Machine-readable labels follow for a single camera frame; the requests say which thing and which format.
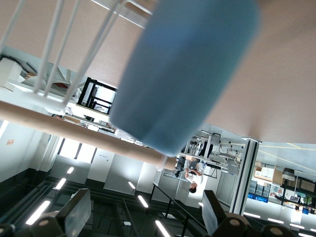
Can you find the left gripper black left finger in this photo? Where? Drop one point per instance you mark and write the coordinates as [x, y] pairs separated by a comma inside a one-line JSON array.
[[79, 209]]

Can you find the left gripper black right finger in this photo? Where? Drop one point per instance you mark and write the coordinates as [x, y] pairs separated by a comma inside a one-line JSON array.
[[212, 212]]

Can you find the blue plastic cup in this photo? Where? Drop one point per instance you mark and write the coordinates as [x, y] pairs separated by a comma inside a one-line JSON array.
[[182, 74]]

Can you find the white ceiling light strip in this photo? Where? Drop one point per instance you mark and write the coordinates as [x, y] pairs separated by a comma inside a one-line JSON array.
[[275, 220], [131, 185], [296, 226], [143, 201], [251, 215], [60, 183], [70, 170], [38, 212], [162, 228]]

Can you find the person in white shirt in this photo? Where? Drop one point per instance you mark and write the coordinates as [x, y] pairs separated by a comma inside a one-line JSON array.
[[195, 177]]

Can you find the black railing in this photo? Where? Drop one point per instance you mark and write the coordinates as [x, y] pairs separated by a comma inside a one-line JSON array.
[[172, 200]]

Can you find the grey office chair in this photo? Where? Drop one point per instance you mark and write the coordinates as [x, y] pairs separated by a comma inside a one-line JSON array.
[[232, 166]]

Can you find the storage shelf with bins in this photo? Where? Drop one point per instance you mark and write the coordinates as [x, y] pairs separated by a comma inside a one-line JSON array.
[[261, 190]]

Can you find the bright window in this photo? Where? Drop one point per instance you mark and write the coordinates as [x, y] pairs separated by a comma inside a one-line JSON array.
[[69, 148]]

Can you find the brown table cover sheet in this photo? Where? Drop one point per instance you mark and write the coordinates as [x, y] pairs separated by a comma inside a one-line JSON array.
[[271, 74]]

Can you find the white cardboard box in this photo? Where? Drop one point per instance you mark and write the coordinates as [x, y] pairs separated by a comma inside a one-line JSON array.
[[10, 74]]

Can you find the aluminium frame post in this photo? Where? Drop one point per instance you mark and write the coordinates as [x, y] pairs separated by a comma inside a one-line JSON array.
[[247, 172]]

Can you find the small orange wall sign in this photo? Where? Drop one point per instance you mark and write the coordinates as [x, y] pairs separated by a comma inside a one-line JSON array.
[[10, 142]]

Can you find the black metal frame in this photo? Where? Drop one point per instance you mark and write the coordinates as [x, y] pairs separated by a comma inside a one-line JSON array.
[[85, 91]]

